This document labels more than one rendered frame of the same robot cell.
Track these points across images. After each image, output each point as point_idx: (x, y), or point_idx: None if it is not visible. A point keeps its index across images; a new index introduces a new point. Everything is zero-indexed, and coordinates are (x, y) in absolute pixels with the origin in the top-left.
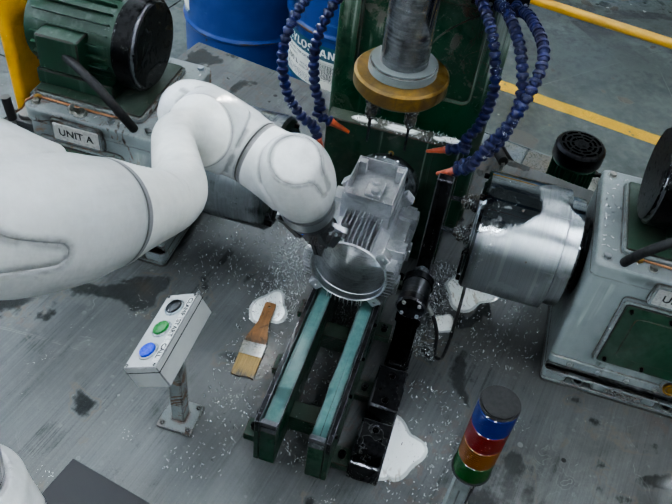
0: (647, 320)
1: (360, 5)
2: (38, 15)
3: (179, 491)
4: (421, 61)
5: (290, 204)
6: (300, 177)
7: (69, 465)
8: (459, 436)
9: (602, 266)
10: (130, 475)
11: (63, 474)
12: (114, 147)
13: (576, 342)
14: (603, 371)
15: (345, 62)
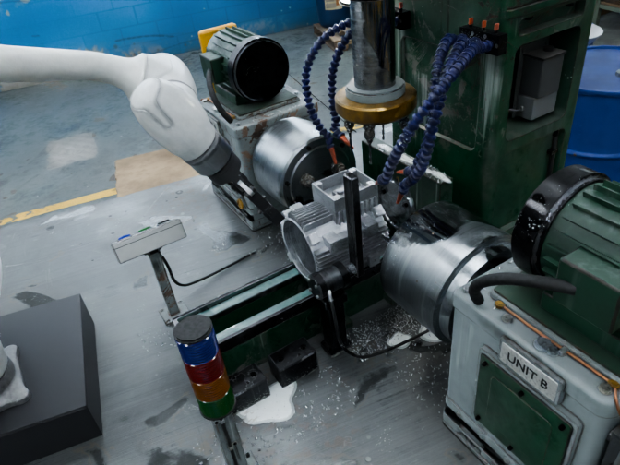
0: (501, 380)
1: (399, 54)
2: (210, 46)
3: (130, 351)
4: (374, 80)
5: (145, 129)
6: (138, 103)
7: (74, 295)
8: (325, 423)
9: (457, 297)
10: (120, 329)
11: (67, 298)
12: (225, 134)
13: (460, 388)
14: (485, 436)
15: None
